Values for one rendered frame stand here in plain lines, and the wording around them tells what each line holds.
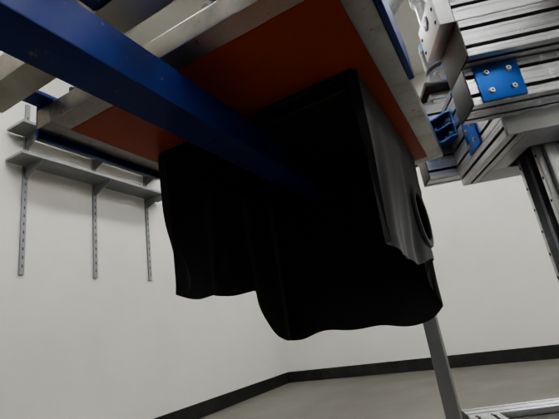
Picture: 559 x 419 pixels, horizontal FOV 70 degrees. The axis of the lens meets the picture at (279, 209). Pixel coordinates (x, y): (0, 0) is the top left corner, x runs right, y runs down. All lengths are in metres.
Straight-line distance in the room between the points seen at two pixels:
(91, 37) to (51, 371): 2.41
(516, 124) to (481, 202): 3.27
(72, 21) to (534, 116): 0.93
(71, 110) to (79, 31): 0.28
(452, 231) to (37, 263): 3.50
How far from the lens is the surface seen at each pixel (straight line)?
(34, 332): 2.73
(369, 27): 0.65
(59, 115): 0.79
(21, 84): 0.79
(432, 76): 1.57
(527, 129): 1.07
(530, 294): 4.23
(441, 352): 1.33
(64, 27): 0.49
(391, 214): 0.69
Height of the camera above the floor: 0.56
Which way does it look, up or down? 17 degrees up
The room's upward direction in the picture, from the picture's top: 9 degrees counter-clockwise
